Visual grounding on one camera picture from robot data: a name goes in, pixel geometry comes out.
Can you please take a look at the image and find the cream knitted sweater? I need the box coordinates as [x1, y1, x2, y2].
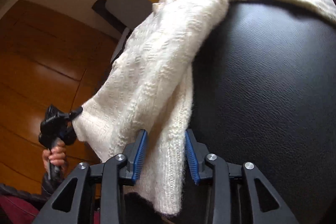
[73, 0, 335, 215]

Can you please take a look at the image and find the black jacket sleeve forearm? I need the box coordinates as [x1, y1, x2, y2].
[1, 173, 64, 223]

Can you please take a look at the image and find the person's left hand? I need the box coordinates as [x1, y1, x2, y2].
[42, 140, 68, 174]

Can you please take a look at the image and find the black leather ottoman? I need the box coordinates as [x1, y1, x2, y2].
[190, 0, 335, 223]

